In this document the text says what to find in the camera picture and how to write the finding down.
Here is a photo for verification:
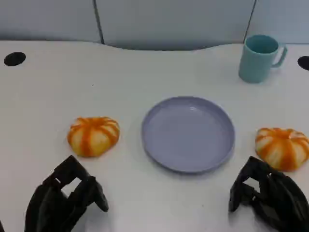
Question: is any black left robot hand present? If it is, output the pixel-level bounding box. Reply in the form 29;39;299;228
24;155;110;232

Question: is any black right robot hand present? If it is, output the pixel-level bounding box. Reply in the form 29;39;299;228
228;156;309;232

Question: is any orange white toy bread roll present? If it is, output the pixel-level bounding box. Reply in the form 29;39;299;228
255;127;309;173
67;116;121;158

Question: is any lilac plate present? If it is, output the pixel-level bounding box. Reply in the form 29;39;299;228
141;96;236;174

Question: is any pale green mug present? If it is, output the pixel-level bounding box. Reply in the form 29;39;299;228
238;34;288;84

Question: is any grey partition panel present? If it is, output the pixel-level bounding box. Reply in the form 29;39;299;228
248;0;309;45
93;0;257;51
0;0;105;44

